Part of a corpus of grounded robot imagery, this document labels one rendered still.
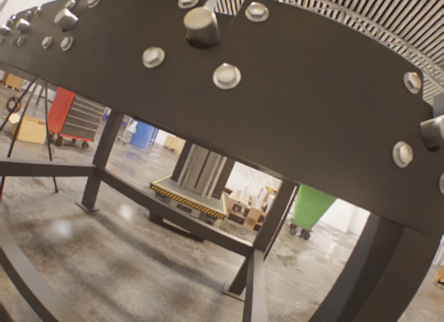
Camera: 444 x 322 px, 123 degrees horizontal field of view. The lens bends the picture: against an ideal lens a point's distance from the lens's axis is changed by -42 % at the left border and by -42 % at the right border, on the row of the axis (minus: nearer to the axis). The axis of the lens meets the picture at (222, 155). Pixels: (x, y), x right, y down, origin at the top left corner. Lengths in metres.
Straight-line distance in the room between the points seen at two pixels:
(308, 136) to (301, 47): 0.10
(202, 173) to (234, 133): 1.79
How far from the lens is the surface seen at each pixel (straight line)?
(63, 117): 3.01
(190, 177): 1.99
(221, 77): 0.20
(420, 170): 0.27
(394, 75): 0.28
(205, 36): 0.23
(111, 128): 1.47
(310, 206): 3.40
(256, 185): 4.34
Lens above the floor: 0.74
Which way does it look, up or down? level
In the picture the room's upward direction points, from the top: 23 degrees clockwise
